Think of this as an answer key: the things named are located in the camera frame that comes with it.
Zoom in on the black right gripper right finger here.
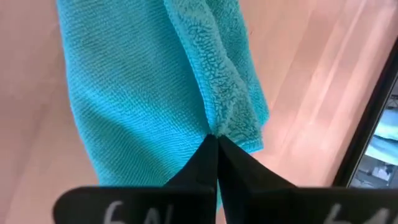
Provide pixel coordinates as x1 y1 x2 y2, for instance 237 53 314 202
216 135 398 224

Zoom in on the black aluminium table frame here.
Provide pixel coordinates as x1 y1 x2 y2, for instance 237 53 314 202
331 37 398 188

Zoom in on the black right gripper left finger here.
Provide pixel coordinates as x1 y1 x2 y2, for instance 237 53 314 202
52 134 219 224

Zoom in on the teal microfiber towel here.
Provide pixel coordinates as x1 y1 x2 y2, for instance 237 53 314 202
55 0 271 210

